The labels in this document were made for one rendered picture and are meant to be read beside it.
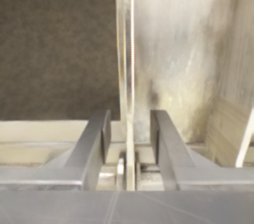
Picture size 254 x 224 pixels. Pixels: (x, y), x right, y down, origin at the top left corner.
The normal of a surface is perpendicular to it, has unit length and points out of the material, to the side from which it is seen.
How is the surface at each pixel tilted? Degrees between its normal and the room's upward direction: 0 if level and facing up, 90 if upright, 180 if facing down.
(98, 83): 38
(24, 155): 25
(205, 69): 11
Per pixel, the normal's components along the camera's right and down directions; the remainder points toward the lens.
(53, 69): -0.03, -0.21
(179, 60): -0.02, 0.44
